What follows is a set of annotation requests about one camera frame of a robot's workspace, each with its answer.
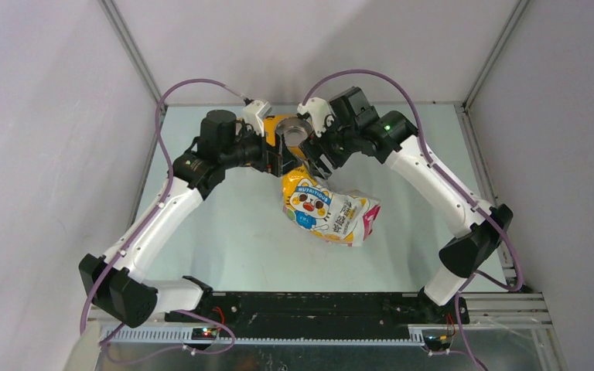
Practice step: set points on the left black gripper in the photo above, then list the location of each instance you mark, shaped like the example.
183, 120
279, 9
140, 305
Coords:
274, 163

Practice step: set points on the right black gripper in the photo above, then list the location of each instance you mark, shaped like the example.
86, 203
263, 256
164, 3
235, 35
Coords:
312, 151

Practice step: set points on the yellow double pet bowl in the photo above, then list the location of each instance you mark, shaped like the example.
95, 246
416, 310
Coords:
290, 129

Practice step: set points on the pet food bag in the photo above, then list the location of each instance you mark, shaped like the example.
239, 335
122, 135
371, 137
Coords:
337, 217

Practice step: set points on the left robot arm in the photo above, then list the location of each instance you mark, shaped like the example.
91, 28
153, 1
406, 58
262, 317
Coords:
115, 281

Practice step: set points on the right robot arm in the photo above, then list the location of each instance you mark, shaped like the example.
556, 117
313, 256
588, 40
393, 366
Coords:
477, 226

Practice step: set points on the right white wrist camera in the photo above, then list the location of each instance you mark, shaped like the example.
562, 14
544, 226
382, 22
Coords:
317, 114

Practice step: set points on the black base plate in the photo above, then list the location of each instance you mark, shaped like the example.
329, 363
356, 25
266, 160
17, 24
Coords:
328, 315

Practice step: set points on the aluminium frame rail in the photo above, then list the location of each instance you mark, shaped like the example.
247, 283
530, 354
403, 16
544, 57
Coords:
508, 311

